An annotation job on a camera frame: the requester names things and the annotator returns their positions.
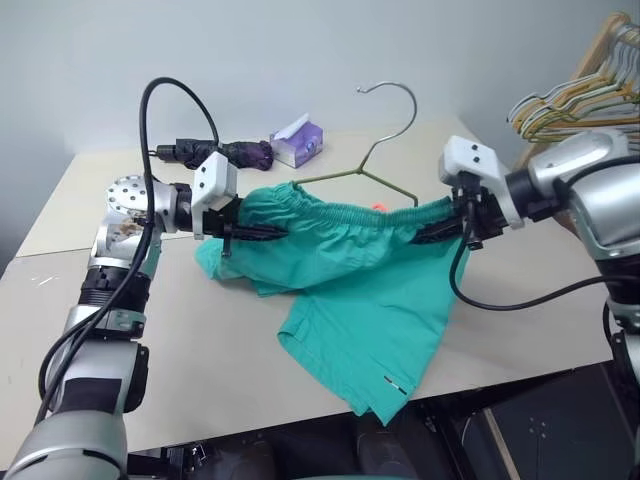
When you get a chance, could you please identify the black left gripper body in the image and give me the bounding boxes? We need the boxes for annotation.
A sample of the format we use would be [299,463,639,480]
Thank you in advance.
[201,196,246,241]

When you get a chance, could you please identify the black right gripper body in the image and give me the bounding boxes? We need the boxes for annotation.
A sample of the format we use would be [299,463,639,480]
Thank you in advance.
[449,185,507,240]

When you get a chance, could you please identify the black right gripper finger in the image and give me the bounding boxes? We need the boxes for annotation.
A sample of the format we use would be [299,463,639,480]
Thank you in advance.
[412,213,470,247]

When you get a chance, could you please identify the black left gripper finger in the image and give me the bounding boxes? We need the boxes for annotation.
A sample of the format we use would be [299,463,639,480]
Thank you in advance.
[227,224,289,243]

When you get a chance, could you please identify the olive wire hanger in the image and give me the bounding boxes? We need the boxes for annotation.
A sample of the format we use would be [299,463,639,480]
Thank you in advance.
[289,81,420,206]

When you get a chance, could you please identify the green shorts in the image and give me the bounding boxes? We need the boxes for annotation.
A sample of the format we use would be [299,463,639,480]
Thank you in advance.
[193,181,472,428]

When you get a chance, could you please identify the wooden hanger rack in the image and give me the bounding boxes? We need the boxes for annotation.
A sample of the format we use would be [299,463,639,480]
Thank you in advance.
[514,12,635,170]

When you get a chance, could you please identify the folded dark purple umbrella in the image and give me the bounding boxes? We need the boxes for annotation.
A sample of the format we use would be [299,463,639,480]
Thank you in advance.
[154,139,275,171]

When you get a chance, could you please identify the purple tissue box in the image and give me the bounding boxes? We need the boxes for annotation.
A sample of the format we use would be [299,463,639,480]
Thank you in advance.
[269,124,324,169]

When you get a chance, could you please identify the white tissue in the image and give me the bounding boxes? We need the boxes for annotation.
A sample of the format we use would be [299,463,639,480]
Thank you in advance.
[272,113,314,141]

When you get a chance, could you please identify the dark panel with wooden edge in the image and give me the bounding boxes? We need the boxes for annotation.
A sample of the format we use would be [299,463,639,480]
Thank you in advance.
[482,363,640,480]

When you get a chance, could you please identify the dark rounded shape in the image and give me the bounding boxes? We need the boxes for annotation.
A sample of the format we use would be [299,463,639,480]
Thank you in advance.
[357,432,419,480]

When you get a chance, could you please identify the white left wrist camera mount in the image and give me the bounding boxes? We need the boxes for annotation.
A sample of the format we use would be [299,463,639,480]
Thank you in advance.
[189,152,239,241]

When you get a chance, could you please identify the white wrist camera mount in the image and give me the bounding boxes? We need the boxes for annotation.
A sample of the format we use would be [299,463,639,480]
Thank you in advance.
[189,152,239,241]
[438,134,531,231]

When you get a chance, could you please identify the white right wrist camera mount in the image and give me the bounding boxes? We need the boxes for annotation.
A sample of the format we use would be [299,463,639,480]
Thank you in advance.
[438,134,531,231]

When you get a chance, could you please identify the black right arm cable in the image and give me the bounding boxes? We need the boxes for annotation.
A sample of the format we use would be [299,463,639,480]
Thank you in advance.
[448,172,611,312]

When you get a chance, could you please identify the yellow coated wire hanger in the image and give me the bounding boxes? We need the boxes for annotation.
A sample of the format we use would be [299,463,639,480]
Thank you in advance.
[518,94,640,144]

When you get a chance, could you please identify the pale green coated wire hanger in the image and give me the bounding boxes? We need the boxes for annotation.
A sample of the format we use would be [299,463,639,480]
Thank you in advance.
[544,69,640,121]

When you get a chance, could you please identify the black table frame post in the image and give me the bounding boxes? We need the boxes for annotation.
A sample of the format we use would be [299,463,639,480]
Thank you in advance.
[164,442,211,480]

